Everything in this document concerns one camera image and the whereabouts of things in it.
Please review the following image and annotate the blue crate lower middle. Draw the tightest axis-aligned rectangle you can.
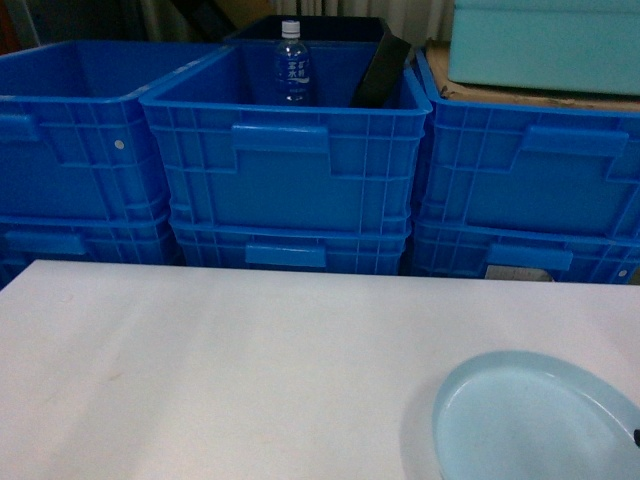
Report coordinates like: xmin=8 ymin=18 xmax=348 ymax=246
xmin=170 ymin=220 xmax=410 ymax=275

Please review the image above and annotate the light blue oval tray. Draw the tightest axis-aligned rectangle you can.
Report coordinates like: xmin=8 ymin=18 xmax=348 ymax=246
xmin=432 ymin=351 xmax=639 ymax=479

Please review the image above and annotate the brown cardboard sheet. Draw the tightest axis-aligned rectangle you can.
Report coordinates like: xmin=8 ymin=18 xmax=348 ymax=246
xmin=425 ymin=40 xmax=639 ymax=113

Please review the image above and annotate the blue crate lower right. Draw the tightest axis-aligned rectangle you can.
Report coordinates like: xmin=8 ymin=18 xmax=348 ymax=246
xmin=411 ymin=220 xmax=639 ymax=284

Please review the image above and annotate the blue crate upper left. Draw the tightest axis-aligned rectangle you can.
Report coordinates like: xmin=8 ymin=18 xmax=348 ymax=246
xmin=1 ymin=40 xmax=216 ymax=222

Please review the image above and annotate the blue crate upper right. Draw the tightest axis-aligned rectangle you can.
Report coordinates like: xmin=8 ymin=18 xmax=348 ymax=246
xmin=415 ymin=47 xmax=639 ymax=239

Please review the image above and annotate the blue crate upper middle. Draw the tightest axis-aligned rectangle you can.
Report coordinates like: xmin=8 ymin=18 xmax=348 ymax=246
xmin=140 ymin=43 xmax=431 ymax=236

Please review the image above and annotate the blue crate lower left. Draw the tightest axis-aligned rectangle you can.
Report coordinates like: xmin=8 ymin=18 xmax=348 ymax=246
xmin=1 ymin=215 xmax=184 ymax=287

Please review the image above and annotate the dark blue rear crate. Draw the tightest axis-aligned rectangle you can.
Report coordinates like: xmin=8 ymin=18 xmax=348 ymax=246
xmin=224 ymin=15 xmax=391 ymax=43

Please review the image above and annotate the black box in crate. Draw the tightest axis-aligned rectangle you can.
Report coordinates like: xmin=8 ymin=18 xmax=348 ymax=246
xmin=349 ymin=33 xmax=411 ymax=109

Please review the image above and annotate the teal plastic bin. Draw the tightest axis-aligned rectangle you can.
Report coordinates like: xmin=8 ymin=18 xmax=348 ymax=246
xmin=449 ymin=1 xmax=639 ymax=96

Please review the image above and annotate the clear water bottle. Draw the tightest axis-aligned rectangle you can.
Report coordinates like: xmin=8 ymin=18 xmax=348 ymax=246
xmin=274 ymin=20 xmax=312 ymax=106

